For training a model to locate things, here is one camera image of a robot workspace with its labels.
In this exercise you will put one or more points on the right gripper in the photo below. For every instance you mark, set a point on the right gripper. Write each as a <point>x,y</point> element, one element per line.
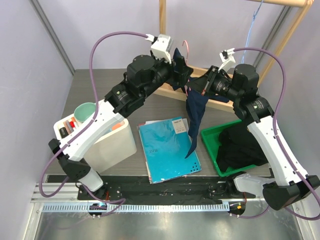
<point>205,82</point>

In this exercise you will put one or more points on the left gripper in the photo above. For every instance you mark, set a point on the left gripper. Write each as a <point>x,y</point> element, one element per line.
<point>181,77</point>

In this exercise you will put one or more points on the pink hanger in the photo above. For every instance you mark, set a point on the pink hanger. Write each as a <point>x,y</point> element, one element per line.
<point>185,43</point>

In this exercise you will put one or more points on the navy blue t shirt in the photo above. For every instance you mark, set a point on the navy blue t shirt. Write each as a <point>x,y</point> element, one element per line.
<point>195,107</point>

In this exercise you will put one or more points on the black flower print t shirt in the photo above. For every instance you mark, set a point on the black flower print t shirt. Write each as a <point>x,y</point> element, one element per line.
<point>238,149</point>

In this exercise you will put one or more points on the light blue hanger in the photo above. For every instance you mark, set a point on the light blue hanger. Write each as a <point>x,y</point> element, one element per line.
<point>255,13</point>

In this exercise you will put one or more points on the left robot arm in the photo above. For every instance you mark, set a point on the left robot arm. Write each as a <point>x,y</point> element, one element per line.
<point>143,76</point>

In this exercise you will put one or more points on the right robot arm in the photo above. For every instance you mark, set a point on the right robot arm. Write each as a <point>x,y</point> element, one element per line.
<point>291,182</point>

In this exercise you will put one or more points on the green plastic tray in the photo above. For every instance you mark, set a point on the green plastic tray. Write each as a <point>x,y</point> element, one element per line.
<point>210,138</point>

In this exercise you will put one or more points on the teal notebook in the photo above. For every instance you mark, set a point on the teal notebook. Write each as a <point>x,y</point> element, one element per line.
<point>167,150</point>

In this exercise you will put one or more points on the white storage box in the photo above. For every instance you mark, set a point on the white storage box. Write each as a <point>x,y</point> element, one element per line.
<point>115,150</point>

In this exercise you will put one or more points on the mint green cup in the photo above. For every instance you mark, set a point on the mint green cup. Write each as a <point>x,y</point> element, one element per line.
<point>84,111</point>

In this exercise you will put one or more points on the green black highlighter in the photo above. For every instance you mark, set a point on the green black highlighter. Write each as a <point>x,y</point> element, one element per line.
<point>63,132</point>

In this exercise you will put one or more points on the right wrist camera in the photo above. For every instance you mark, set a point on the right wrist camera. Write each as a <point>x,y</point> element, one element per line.
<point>227,59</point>

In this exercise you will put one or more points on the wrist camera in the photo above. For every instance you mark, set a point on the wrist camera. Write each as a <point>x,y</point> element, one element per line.
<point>227,59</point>
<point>161,47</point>

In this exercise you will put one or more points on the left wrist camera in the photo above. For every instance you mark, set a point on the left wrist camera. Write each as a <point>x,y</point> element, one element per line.
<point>161,47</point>

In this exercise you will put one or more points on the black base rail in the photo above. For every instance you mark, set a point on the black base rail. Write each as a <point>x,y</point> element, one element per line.
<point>188,190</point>

